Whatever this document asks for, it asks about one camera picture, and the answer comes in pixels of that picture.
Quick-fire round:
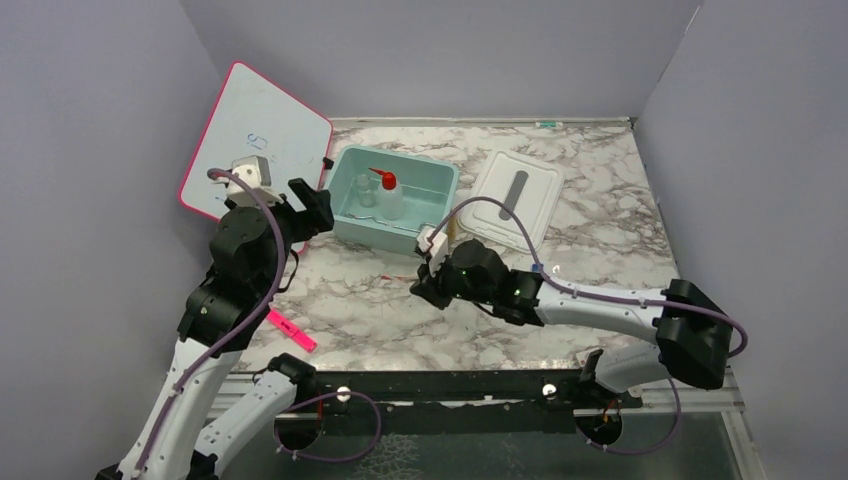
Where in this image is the teal plastic bin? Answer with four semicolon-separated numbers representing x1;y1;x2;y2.
326;145;459;256

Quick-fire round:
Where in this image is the small clear glass jar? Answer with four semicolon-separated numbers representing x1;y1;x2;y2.
354;173;377;208

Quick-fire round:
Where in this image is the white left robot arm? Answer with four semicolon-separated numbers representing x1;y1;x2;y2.
96;169;334;479

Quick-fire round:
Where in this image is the pink highlighter marker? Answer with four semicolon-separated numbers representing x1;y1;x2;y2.
266;310;317;353

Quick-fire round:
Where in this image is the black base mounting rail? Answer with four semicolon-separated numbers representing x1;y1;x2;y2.
182;354;644;439

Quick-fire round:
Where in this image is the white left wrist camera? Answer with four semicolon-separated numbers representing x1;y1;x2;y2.
226;155;285;207

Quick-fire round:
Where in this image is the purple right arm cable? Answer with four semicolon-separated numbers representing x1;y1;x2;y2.
423;195;750;458

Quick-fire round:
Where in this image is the pink framed whiteboard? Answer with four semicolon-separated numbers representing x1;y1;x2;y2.
178;62;333;219

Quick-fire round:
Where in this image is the white plastic bin lid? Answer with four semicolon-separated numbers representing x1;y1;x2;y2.
458;150;565;253

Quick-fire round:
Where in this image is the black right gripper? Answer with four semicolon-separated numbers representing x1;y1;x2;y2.
410;250;495;311

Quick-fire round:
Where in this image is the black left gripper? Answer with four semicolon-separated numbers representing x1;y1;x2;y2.
228;177;334;295

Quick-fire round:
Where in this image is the red plastic dropper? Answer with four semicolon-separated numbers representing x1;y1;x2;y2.
380;274;416;283

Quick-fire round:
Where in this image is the white squeeze bottle red nozzle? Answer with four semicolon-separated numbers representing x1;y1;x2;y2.
370;168;405;221

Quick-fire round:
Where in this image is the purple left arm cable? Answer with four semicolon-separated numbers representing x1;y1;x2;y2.
132;168;383;480

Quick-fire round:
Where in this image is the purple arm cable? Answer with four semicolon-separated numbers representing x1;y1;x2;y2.
423;195;750;458
132;168;383;480

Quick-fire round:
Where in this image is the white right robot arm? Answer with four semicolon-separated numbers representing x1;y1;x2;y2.
410;238;733;407

